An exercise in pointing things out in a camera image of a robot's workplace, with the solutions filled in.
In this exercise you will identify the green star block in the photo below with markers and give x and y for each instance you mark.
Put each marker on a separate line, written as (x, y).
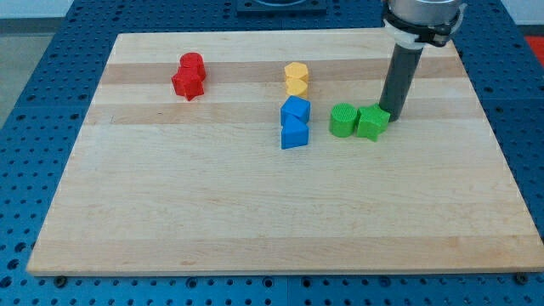
(372, 121)

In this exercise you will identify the green cylinder block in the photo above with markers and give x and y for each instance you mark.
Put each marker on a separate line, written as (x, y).
(342, 120)

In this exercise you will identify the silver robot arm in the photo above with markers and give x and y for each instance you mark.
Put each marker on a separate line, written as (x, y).
(413, 24)

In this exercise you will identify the yellow heart block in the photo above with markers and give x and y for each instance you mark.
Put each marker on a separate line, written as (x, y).
(297, 87)

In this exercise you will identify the wooden board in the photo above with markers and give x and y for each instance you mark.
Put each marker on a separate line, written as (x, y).
(159, 185)

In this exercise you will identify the yellow hexagon block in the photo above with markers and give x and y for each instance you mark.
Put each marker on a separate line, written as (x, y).
(296, 70)

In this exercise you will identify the red cylinder block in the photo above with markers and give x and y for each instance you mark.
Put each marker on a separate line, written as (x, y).
(193, 61)

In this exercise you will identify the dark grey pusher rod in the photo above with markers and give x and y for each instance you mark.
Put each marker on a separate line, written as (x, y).
(401, 70)

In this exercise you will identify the blue triangle block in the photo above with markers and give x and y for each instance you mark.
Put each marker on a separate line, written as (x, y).
(294, 133)

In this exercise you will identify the red star block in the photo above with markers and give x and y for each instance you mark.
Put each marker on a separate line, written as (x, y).
(188, 83)

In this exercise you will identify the blue cube block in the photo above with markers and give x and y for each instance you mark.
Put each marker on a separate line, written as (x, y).
(295, 106)

